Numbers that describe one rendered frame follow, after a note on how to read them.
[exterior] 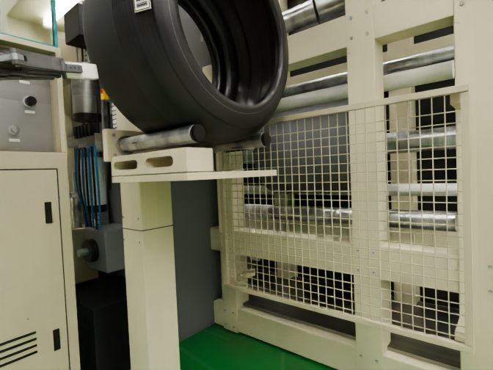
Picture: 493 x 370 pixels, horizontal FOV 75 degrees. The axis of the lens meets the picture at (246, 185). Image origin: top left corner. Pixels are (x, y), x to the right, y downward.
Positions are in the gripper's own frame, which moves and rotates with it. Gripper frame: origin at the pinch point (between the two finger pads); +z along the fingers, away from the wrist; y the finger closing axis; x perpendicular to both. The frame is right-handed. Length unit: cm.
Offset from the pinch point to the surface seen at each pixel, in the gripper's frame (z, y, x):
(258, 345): 67, 23, 113
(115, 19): 8.8, -2.6, -11.0
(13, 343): -13, 54, 73
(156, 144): 19.0, 4.9, 16.6
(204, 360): 44, 34, 110
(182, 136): 18.7, -6.6, 15.7
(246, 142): 46, -3, 20
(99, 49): 9.1, 7.1, -7.3
